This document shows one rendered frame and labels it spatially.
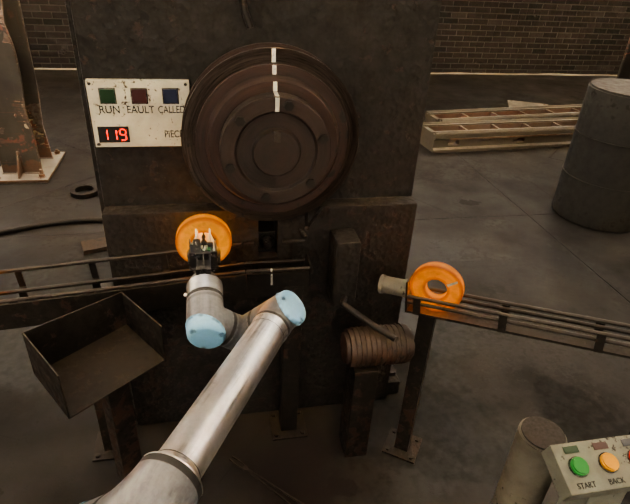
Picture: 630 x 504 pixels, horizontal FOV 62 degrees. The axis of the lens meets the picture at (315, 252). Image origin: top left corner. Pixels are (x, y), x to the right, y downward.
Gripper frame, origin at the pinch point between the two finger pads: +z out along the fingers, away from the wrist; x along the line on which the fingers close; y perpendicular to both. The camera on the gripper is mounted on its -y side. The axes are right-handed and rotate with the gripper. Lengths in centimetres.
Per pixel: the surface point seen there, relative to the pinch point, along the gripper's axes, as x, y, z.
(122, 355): 22.3, -17.3, -27.1
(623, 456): -92, -3, -73
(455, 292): -71, -7, -21
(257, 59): -15, 46, 13
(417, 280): -62, -8, -15
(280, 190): -20.5, 18.8, -3.8
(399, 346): -58, -28, -24
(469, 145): -233, -156, 259
